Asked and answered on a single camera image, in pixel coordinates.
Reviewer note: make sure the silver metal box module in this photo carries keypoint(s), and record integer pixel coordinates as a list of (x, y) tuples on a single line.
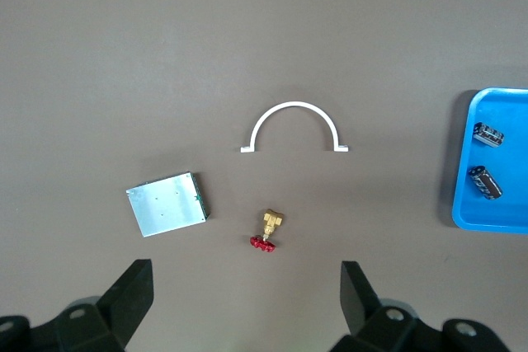
[(169, 203)]

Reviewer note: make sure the dark brown cylindrical capacitor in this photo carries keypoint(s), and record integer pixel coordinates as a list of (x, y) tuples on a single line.
[(485, 183), (488, 134)]

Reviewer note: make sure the white semicircular pipe clamp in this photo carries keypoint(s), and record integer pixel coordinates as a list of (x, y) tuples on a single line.
[(295, 104)]

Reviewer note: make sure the blue plastic tray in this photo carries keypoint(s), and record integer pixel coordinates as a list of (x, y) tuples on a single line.
[(515, 154)]

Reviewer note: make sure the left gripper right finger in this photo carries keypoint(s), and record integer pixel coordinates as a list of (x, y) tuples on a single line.
[(363, 315)]

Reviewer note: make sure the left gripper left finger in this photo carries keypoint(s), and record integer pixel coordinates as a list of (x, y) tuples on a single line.
[(123, 302)]

